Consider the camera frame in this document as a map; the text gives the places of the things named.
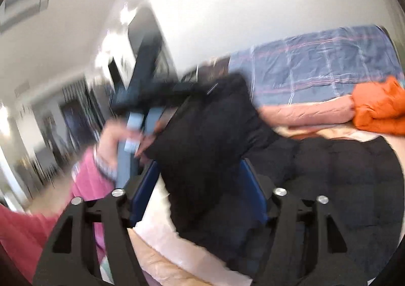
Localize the pink cream plush blanket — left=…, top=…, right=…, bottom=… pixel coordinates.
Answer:
left=99, top=121, right=393, bottom=286

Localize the black puffer jacket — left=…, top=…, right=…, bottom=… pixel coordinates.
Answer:
left=145, top=74, right=404, bottom=278

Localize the orange puffer jacket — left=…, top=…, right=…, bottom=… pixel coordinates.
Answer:
left=351, top=76, right=405, bottom=136

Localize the person left hand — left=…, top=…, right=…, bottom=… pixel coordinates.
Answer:
left=93, top=119, right=155, bottom=177

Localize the dark floral pillow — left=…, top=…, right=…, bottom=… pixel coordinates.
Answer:
left=196, top=56, right=230, bottom=83

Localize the pink quilted garment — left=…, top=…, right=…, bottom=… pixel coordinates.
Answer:
left=258, top=95, right=355, bottom=127

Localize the blue plaid pillow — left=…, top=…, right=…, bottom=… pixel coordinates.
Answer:
left=228, top=25, right=404, bottom=106

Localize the pink sleeve forearm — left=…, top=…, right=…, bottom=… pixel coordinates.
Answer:
left=1, top=148, right=113, bottom=282

